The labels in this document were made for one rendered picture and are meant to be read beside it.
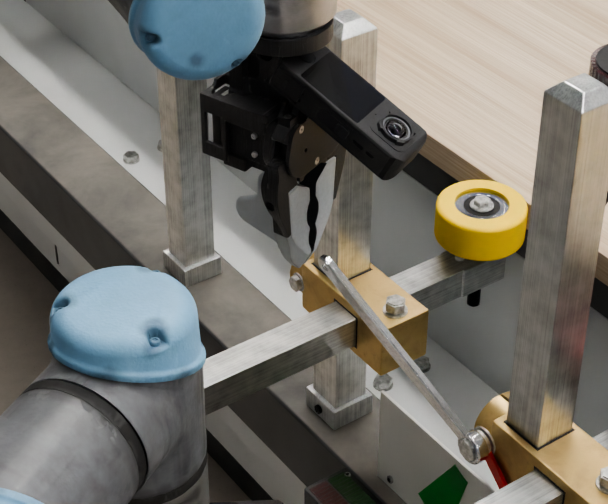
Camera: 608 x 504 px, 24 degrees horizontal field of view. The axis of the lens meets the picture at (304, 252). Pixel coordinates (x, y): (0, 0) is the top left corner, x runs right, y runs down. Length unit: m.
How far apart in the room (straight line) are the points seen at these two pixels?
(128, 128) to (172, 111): 0.53
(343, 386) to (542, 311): 0.34
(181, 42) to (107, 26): 1.22
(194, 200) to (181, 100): 0.12
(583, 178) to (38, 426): 0.42
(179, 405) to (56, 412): 0.07
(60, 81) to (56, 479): 1.41
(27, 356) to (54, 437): 1.86
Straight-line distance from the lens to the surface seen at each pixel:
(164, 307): 0.72
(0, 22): 2.22
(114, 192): 1.66
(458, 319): 1.52
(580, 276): 1.01
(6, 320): 2.63
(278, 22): 1.00
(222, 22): 0.81
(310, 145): 1.06
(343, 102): 1.02
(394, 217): 1.55
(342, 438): 1.34
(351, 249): 1.23
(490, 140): 1.38
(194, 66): 0.82
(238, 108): 1.05
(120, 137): 1.91
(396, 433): 1.25
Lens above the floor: 1.63
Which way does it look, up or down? 37 degrees down
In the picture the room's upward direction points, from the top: straight up
